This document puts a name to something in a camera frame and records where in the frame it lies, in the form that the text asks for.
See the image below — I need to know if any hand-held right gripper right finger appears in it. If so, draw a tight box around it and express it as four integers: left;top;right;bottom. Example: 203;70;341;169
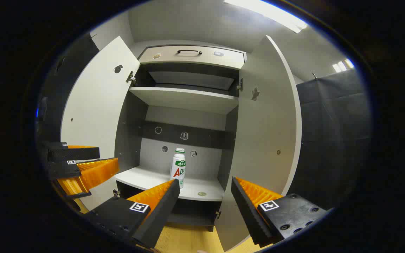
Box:
231;177;329;247

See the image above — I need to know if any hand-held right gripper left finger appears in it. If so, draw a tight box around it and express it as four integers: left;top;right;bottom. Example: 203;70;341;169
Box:
83;179;181;249

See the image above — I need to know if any white bottle with green label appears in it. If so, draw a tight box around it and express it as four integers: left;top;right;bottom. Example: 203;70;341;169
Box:
169;148;186;189

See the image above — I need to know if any white cabinet door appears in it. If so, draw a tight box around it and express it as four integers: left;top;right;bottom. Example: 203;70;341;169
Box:
60;36;140;211
217;35;302;252

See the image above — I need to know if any white grey cabinet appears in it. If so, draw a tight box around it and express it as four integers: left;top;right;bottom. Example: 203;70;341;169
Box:
114;39;248;232

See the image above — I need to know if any white cabinet shelf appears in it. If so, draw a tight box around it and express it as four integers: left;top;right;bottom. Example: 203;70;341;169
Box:
129;87;239;115

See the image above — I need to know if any beige cabinet drawer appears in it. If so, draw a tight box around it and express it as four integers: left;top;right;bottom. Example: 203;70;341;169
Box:
139;45;247;70

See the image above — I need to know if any black backdrop cloth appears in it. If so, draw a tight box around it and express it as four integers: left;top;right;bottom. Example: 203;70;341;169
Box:
36;33;99;144
289;69;372;208

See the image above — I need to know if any small ceiling light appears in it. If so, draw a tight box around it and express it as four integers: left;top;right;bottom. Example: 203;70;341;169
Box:
332;59;355;72

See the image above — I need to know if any long ceiling light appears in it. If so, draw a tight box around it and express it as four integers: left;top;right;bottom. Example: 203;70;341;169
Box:
224;0;308;34

